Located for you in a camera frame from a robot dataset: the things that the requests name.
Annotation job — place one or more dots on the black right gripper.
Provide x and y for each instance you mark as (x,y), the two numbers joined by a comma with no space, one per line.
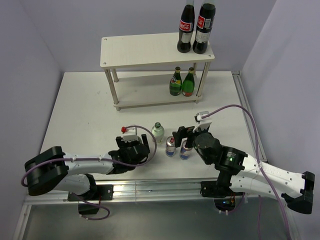
(181,132)

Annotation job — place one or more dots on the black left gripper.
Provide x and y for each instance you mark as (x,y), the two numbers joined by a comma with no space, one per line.
(121,144)

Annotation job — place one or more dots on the left cola bottle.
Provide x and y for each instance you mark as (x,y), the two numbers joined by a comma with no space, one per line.
(186,27)

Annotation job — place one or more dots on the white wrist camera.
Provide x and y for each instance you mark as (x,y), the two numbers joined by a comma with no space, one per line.
(129,134)
(203,122)

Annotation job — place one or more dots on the cola bottle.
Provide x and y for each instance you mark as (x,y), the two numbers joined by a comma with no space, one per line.
(186,27)
(204,26)

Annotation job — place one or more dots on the right cola bottle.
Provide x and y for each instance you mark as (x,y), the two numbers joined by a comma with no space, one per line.
(204,26)

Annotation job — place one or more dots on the silver blue can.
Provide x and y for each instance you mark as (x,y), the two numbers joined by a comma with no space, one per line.
(170,147)
(185,151)

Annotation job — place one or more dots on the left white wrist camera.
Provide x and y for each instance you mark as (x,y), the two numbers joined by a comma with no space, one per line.
(129,134)

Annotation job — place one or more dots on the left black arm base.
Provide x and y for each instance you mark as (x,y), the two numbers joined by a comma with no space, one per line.
(100,193)

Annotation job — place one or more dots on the green glass bottle yellow label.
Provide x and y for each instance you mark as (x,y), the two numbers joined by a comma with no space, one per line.
(175,85)

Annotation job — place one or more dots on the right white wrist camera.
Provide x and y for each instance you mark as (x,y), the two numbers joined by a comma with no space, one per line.
(203,122)

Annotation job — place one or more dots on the green glass bottle red label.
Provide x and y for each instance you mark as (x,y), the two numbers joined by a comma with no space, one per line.
(188,84)

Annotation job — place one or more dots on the white two-tier shelf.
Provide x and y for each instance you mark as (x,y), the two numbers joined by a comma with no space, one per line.
(138,69)

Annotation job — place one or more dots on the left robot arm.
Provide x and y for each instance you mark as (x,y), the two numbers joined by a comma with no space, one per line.
(55,170)

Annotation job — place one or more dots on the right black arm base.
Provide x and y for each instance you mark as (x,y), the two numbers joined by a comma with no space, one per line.
(226,201)

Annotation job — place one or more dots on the clear bottle green cap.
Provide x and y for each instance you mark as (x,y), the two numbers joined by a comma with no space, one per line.
(158,132)

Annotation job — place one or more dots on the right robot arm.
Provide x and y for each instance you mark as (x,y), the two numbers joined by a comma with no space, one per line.
(239,172)

